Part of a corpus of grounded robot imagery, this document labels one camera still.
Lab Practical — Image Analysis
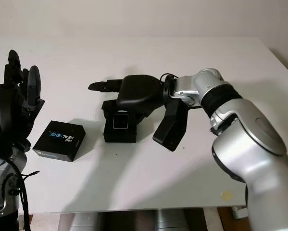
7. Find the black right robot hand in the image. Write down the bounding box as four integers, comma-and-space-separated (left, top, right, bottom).
88, 75, 171, 125

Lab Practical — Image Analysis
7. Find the white table frame bar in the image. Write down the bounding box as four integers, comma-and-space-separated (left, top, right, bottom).
231, 206, 249, 219

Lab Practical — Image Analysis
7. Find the black RealSense box lid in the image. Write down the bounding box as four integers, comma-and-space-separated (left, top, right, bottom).
32, 120, 86, 162

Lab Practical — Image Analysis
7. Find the black open box base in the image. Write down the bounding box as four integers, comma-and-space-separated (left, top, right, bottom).
103, 113, 137, 143

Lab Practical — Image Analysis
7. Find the small silver square camera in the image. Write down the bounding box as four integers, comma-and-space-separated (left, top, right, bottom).
112, 113, 130, 130

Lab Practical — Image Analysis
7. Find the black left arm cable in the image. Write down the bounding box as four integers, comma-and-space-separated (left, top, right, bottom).
4, 154, 40, 231

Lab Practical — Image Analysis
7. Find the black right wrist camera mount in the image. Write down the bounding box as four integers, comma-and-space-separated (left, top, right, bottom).
152, 98, 189, 152

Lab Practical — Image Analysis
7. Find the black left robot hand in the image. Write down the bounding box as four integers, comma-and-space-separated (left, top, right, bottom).
0, 50, 45, 148

